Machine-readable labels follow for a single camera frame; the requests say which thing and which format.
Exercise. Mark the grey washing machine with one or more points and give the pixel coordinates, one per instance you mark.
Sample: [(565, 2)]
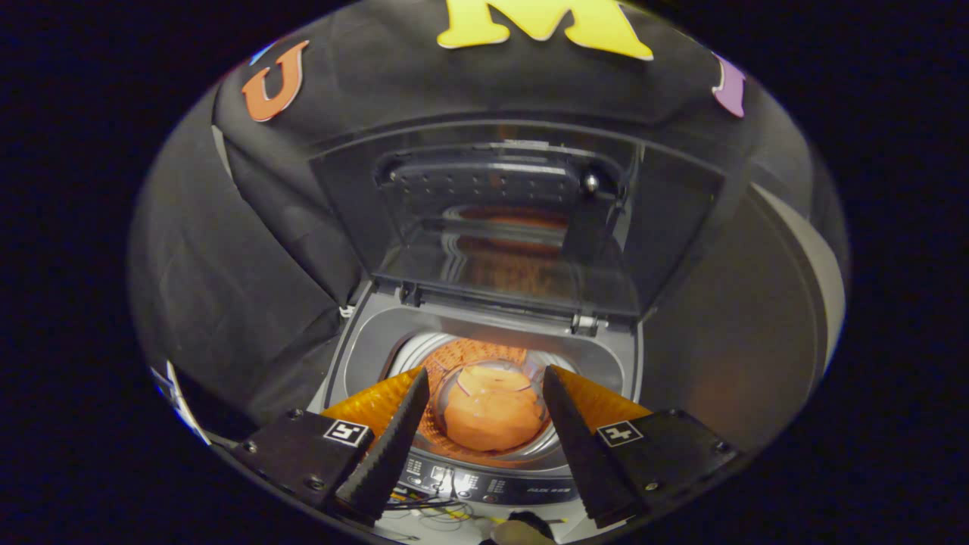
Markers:
[(484, 325)]

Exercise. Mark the dark washing machine lid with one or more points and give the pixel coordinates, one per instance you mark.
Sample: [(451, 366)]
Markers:
[(492, 227)]

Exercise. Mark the orange polo shirt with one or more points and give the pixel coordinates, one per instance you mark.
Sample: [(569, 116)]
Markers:
[(492, 416)]

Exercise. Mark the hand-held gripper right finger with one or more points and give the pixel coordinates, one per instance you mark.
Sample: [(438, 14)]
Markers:
[(579, 446)]

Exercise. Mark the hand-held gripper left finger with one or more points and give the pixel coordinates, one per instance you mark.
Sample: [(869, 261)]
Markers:
[(390, 450)]

